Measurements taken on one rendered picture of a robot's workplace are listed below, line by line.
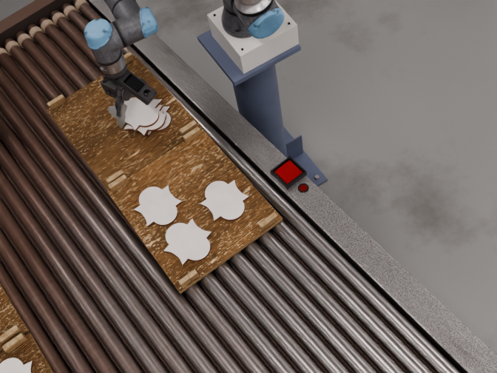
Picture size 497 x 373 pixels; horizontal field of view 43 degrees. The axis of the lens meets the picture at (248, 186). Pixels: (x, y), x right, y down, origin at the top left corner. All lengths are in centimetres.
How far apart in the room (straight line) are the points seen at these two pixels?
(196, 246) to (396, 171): 142
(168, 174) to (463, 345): 94
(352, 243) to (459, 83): 169
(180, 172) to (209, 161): 9
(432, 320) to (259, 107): 112
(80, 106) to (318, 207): 86
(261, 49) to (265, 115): 39
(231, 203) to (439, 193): 134
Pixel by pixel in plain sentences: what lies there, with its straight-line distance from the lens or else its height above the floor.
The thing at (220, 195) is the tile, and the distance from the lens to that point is 180.
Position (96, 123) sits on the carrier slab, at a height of 94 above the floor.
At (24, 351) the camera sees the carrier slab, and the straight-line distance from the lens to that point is 179.
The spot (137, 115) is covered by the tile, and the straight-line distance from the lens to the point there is 198.
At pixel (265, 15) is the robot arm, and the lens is 190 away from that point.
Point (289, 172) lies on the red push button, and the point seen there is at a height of 93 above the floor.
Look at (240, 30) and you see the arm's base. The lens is 213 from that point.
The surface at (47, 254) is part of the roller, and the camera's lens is 190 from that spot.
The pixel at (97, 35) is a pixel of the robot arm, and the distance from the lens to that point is 174.
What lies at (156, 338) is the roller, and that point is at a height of 92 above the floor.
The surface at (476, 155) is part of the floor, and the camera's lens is 303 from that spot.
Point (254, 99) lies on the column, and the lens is 236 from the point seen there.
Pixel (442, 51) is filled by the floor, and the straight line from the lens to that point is 340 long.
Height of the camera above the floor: 248
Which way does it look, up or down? 58 degrees down
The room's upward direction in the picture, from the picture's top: 14 degrees counter-clockwise
